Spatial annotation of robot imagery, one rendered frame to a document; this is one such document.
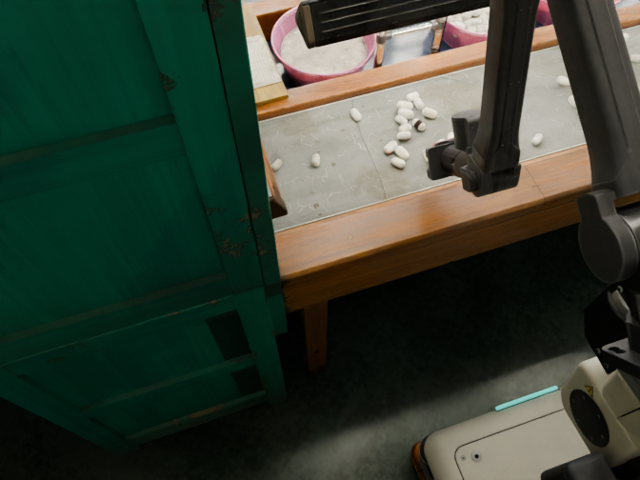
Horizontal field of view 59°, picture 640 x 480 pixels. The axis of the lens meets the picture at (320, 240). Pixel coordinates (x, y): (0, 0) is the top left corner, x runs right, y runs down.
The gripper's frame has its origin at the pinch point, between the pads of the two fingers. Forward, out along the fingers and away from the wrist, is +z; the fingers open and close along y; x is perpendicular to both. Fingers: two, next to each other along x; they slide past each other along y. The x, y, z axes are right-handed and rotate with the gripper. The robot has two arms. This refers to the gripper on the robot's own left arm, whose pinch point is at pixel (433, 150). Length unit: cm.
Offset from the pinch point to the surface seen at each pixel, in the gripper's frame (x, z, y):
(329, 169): 1.1, 11.7, 20.1
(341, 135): -4.3, 17.7, 14.4
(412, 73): -13.5, 24.1, -7.5
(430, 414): 87, 25, 0
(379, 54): -19.3, 26.0, -0.5
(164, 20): -32, -54, 46
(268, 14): -34, 49, 20
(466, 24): -21, 36, -29
